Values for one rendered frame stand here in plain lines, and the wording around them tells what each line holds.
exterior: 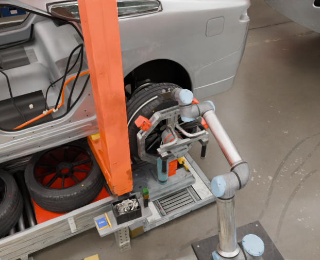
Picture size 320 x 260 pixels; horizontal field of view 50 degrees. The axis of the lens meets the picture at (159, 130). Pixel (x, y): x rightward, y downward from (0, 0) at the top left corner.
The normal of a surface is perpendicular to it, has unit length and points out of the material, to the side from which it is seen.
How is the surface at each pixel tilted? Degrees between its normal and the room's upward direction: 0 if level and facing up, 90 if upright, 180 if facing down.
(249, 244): 4
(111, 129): 90
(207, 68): 90
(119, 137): 90
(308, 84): 0
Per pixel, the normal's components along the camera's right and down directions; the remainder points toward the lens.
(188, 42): 0.45, 0.61
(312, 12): -0.77, 0.45
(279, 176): 0.00, -0.73
